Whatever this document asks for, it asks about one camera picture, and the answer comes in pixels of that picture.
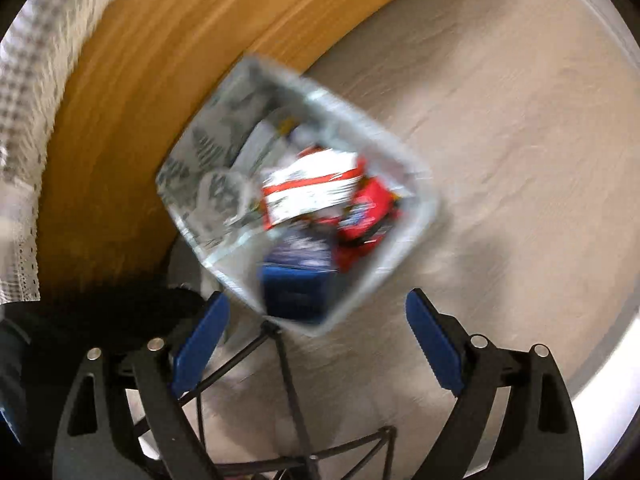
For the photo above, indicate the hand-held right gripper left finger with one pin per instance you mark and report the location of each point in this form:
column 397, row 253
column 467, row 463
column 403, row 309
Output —
column 200, row 345

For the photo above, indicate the brown checked blanket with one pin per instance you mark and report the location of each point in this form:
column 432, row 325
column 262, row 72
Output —
column 30, row 85

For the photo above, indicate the wooden bed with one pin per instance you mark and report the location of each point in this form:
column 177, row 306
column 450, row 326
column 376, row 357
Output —
column 125, row 135

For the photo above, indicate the white and green packet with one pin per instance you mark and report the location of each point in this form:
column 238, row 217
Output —
column 265, row 135

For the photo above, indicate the red and white snack bag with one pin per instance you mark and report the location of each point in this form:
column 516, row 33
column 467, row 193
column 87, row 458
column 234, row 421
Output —
column 310, row 185

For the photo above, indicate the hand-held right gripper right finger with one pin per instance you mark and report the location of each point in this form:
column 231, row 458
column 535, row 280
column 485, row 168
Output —
column 435, row 345

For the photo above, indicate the clear printed plastic bin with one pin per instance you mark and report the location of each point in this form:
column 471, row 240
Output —
column 210, row 145

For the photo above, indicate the dark blue box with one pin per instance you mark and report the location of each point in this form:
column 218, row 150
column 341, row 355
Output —
column 295, row 280

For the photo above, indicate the red wrapper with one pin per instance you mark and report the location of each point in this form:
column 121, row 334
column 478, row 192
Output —
column 370, row 215

